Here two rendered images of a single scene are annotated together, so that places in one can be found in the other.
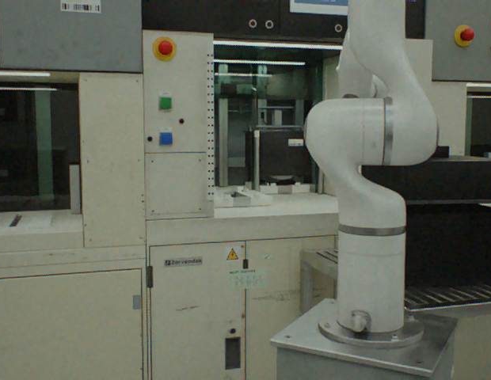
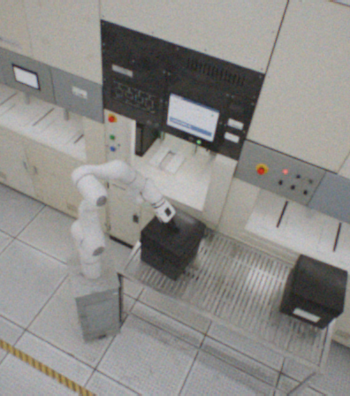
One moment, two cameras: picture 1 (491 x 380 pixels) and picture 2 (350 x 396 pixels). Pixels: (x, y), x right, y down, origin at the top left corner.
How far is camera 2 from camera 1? 218 cm
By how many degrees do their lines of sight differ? 53
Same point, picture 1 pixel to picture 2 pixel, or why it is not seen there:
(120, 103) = (96, 130)
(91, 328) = not seen: hidden behind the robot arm
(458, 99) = (253, 192)
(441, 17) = (250, 156)
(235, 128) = not seen: hidden behind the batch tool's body
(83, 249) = not seen: hidden behind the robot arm
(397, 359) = (74, 288)
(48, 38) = (70, 101)
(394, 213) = (86, 260)
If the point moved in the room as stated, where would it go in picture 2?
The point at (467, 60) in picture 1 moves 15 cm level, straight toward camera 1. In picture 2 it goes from (262, 179) to (239, 186)
